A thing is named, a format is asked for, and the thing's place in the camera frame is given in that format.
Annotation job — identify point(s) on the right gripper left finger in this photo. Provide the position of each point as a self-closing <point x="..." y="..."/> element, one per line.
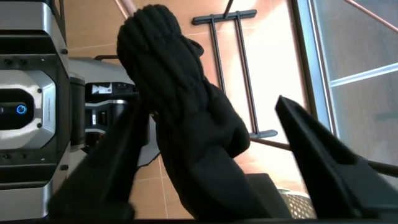
<point x="99" y="180"/>

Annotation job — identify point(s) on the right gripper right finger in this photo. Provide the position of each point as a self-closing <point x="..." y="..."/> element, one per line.
<point x="335" y="186"/>

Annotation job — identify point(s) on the black shorts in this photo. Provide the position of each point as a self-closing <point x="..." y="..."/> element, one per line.
<point x="186" y="124"/>

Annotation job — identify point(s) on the pink clothes hanger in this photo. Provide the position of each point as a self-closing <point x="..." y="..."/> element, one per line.
<point x="128" y="6"/>
<point x="373" y="15"/>

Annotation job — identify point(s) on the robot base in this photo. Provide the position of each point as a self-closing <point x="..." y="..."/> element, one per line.
<point x="28" y="130"/>

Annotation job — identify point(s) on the white laundry basket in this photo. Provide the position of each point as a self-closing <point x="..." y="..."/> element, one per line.
<point x="300" y="205"/>

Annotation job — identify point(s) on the black clothes rack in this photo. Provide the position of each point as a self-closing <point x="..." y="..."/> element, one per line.
<point x="245" y="74"/>

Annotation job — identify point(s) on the window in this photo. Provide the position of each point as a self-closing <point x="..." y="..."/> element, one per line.
<point x="357" y="46"/>

